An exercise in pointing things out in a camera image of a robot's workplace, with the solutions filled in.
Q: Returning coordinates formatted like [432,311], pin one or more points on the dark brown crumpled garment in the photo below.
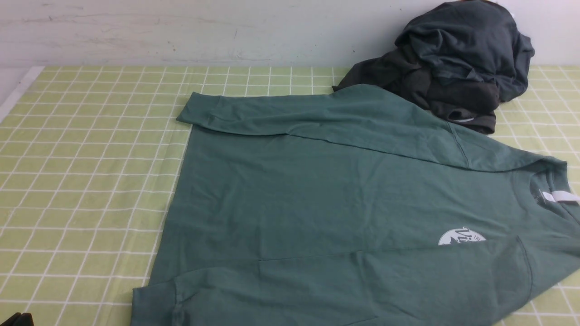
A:
[467,103]

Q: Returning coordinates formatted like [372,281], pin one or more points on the green checkered tablecloth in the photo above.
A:
[91,157]

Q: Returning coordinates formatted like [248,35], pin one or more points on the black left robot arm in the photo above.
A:
[19,319]

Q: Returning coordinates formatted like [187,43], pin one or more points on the dark grey-blue crumpled garment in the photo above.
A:
[472,40]

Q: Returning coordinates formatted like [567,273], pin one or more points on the green long sleeve shirt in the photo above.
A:
[356,208]

